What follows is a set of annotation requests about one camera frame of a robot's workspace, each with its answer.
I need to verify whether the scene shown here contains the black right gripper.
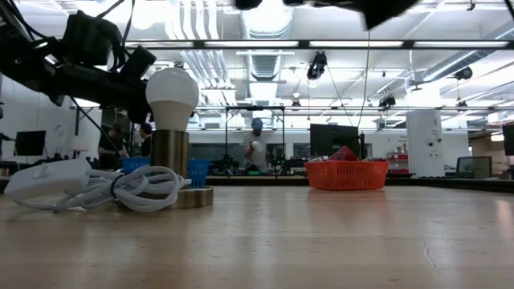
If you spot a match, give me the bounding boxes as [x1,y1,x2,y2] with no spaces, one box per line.
[283,0,421,31]

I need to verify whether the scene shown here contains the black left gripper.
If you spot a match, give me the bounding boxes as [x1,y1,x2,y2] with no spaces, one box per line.
[50,47,157,124]

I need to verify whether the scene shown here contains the white bulb brass lamp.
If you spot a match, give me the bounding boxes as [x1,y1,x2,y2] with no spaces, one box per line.
[118,67,215,210]

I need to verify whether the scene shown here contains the blue plastic basket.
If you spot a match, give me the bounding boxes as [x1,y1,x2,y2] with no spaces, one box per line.
[121,157,210,189]

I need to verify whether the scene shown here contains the white lamp cord with switch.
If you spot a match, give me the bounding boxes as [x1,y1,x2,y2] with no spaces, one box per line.
[2,158,193,214]

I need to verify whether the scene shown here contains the red multiport USB charger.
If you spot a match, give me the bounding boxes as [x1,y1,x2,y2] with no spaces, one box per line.
[328,145,358,162]

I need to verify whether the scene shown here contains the orange plastic basket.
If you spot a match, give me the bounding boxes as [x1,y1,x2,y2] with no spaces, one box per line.
[304,159,390,192]

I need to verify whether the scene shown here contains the grey office chair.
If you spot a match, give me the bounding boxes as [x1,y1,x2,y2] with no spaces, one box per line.
[455,155,494,180]

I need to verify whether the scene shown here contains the person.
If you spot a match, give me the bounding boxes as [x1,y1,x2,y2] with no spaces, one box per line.
[243,117,271,174]
[138,122,154,158]
[98,123,130,170]

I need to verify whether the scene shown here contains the white lampshade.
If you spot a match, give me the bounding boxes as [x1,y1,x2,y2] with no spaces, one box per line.
[68,135,92,153]

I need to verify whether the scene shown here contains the black overhead rig bar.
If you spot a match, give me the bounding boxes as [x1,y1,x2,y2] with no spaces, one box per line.
[124,39,514,51]

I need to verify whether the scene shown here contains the small black background monitor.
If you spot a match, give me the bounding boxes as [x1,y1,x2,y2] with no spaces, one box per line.
[15,129,47,157]

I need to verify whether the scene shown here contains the black computer monitor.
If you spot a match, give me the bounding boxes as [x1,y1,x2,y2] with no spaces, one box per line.
[309,123,361,160]

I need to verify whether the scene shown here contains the white cylindrical column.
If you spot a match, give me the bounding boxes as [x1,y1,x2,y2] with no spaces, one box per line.
[406,110,446,178]

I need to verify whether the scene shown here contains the red storage bins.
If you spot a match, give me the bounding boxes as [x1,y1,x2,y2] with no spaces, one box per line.
[385,151,410,176]

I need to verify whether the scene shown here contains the thin black hanging cable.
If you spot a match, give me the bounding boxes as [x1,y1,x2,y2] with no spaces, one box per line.
[70,96,121,158]

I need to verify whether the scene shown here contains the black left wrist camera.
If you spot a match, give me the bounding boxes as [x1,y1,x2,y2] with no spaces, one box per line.
[62,10,121,67]

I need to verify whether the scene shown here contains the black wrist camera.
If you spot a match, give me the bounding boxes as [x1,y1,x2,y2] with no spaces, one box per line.
[62,10,121,67]
[235,0,264,11]

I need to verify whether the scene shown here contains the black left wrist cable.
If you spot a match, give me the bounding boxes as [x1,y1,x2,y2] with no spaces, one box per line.
[96,0,136,73]

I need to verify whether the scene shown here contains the silver ventilation duct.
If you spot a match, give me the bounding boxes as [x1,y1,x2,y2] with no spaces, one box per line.
[239,7,296,40]

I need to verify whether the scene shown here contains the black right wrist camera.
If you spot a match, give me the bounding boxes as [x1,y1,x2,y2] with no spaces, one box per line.
[235,0,264,11]

